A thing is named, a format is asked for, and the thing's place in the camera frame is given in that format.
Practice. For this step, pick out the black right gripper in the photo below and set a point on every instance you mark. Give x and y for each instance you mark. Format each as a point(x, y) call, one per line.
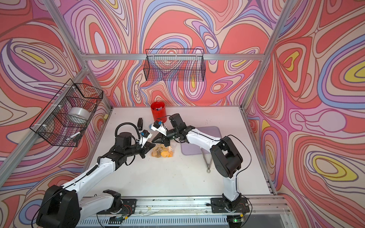
point(161, 137)

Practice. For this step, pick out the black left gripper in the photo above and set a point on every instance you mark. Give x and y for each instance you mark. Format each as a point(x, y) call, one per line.
point(145, 148)

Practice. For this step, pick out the clear resealable bag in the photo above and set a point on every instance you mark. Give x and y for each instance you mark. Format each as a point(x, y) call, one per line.
point(161, 151)

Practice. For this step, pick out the metal tongs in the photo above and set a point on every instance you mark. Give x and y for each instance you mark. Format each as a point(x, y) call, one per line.
point(207, 159)

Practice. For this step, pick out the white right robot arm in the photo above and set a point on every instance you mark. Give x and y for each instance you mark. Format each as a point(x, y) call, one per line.
point(225, 155)

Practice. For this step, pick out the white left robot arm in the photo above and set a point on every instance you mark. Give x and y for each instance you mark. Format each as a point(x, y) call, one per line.
point(66, 205)

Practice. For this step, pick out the lavender plastic tray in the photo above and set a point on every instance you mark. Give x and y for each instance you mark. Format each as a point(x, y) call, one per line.
point(192, 149)

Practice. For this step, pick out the red cup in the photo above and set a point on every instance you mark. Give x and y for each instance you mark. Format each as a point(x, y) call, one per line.
point(159, 111)

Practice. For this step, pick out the black object near left wall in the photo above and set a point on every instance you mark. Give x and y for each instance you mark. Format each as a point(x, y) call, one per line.
point(140, 124)

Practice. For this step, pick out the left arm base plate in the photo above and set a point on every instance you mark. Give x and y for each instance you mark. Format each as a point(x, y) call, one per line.
point(125, 207)

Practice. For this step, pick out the black wire basket on left wall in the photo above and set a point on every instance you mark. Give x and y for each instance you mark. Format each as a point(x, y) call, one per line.
point(52, 124)

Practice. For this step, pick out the black wire basket on wall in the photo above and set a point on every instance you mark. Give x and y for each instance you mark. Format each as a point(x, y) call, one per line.
point(175, 64)
point(52, 124)

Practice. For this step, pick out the black wire basket on back wall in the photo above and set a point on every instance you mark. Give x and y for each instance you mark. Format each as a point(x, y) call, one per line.
point(175, 64)

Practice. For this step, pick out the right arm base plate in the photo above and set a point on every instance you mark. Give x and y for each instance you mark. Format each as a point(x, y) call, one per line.
point(223, 205)

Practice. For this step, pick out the aluminium corner frame post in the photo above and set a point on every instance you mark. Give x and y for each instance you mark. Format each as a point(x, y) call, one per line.
point(284, 15)

